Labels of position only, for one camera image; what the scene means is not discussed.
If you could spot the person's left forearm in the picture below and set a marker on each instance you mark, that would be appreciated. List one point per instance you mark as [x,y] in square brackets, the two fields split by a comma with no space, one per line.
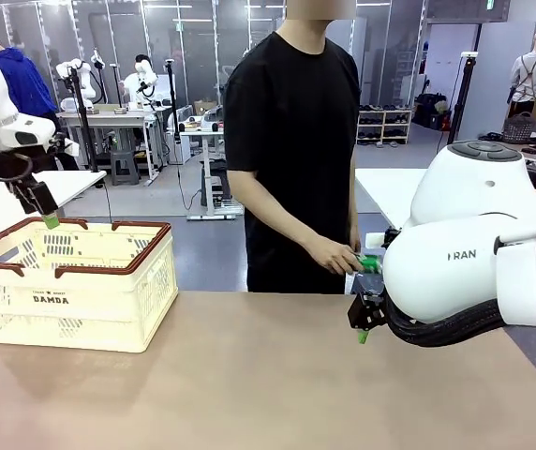
[354,220]

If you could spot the white basket brown rim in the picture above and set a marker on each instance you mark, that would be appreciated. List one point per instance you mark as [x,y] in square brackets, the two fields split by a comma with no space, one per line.
[85,300]

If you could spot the black tripod stand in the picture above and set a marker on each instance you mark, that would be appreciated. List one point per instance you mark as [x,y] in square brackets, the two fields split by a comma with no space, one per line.
[83,122]

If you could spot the wooden shoe rack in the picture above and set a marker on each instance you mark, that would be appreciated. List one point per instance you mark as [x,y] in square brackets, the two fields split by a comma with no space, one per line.
[385,126]

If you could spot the black bag pile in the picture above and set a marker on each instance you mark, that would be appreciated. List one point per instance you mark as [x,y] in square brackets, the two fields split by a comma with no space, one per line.
[432,110]

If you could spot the white side table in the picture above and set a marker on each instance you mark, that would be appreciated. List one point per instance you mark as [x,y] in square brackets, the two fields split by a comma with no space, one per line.
[385,192]
[62,185]

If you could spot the green soda can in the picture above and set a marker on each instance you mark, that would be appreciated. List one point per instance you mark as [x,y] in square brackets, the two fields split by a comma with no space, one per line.
[370,263]

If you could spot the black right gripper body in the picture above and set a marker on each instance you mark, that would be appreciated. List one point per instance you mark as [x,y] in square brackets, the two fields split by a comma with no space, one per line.
[366,311]

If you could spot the grey background workbench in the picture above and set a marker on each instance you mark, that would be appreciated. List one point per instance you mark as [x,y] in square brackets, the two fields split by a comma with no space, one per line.
[123,119]

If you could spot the black pole stand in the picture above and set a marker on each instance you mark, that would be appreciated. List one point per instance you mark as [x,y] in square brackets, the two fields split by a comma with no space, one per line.
[173,98]

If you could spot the person's right forearm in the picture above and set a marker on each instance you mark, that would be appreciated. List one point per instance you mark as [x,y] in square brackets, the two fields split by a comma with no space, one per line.
[277,225]

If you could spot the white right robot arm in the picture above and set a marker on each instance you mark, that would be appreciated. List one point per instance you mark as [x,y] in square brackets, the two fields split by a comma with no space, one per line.
[465,225]

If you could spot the person in black t-shirt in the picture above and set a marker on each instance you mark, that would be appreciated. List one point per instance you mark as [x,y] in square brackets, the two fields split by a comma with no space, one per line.
[291,117]

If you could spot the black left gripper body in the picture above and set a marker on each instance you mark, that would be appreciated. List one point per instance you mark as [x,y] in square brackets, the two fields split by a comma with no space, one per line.
[36,199]

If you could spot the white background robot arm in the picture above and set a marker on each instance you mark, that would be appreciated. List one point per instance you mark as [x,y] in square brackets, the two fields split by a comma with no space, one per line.
[142,82]
[78,79]

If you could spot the person in blue hoodie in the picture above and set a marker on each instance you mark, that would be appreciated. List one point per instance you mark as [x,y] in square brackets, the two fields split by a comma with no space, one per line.
[19,79]

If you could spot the person's right hand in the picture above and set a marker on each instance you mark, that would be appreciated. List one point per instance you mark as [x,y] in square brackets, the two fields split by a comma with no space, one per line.
[338,258]

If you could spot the white height-adjustable desk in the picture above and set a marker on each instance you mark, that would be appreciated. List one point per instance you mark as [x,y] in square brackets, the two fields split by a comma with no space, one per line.
[209,154]

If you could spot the black pole white top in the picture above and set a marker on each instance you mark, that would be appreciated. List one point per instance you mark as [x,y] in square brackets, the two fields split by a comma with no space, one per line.
[460,94]

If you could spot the grey plastic stool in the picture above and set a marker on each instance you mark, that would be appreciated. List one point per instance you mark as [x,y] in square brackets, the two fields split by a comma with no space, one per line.
[123,166]

